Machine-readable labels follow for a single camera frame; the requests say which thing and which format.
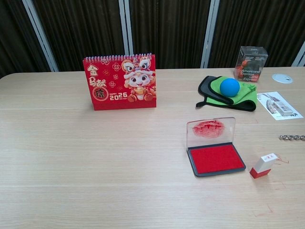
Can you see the white red stamp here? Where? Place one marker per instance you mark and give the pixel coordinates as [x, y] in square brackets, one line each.
[261, 165]

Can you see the red ink pad with lid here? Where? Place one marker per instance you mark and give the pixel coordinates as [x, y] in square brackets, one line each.
[214, 158]

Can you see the red 2026 desk calendar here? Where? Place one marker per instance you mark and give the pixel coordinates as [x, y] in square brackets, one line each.
[120, 82]

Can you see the green black cloth pouch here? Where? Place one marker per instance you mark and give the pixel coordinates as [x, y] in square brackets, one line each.
[207, 84]

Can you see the blue ball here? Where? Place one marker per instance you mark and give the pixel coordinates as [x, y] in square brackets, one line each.
[229, 87]

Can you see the clear coffee packaging box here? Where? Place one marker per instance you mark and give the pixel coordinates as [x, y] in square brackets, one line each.
[250, 65]

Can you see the printed paper card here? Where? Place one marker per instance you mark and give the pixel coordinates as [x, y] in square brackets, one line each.
[277, 105]

